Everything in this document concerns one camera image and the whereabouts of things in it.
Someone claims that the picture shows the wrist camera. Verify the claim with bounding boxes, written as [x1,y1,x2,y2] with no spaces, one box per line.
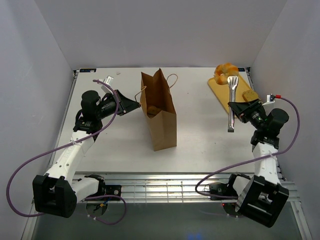
[265,94,276,104]
[103,75,114,86]

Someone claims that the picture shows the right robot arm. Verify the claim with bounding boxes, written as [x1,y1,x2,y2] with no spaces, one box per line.
[225,99,289,228]

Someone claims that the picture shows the purple cable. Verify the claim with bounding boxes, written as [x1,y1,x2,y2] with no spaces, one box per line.
[6,79,127,225]
[194,94,300,218]

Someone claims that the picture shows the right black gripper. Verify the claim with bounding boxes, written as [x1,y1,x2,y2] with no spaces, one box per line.
[228,98,266,131]

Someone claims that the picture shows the metal tongs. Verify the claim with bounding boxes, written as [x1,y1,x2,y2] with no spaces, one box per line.
[226,75,239,133]

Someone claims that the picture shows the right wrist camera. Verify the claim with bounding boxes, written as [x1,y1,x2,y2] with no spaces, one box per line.
[265,94,276,104]

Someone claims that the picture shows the aluminium frame rail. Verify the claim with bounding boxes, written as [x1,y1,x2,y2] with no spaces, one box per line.
[32,172,301,204]

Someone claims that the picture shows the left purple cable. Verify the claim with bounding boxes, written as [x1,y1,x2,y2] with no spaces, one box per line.
[6,79,127,225]

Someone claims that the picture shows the yellow tray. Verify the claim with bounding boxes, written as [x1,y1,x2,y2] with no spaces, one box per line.
[207,75,253,114]

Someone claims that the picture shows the twisted golden bread roll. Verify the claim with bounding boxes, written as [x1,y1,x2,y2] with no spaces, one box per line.
[213,62,239,85]

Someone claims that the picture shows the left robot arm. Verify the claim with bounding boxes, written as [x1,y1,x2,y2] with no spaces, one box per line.
[32,90,140,218]

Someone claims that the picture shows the left corner label sticker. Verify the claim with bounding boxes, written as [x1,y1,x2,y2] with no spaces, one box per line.
[79,68,97,73]

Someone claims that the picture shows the herb bread slice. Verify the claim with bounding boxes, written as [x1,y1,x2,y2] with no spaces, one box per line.
[242,89,259,102]

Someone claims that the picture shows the brown paper bag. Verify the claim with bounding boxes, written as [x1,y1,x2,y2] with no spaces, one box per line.
[139,69,179,151]

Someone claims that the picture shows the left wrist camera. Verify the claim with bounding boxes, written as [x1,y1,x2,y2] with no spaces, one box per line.
[103,75,114,86]

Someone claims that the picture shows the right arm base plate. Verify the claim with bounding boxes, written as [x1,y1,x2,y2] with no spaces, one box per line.
[209,183,238,200]

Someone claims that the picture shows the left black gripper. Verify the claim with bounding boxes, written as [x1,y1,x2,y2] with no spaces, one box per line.
[96,89,142,120]

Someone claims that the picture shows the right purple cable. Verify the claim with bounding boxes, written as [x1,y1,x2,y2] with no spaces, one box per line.
[194,94,300,218]

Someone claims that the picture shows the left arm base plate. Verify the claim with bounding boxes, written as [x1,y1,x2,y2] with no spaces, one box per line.
[102,184,122,201]

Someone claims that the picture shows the small brown round bun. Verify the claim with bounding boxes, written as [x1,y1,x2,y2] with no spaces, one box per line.
[147,105,161,116]

